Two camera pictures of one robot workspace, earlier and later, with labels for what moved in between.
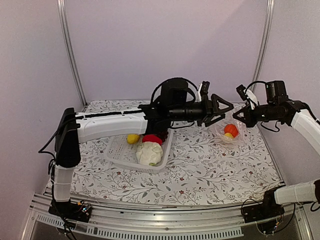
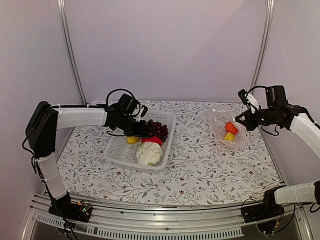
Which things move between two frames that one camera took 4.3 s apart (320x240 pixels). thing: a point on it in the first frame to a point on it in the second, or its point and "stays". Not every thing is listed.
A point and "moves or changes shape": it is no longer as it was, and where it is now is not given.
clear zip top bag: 229,131 moves or changes shape
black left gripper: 215,109 to 140,131
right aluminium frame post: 264,42 stays
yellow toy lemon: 132,139 stays
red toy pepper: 151,138 stays
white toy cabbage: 150,153 stays
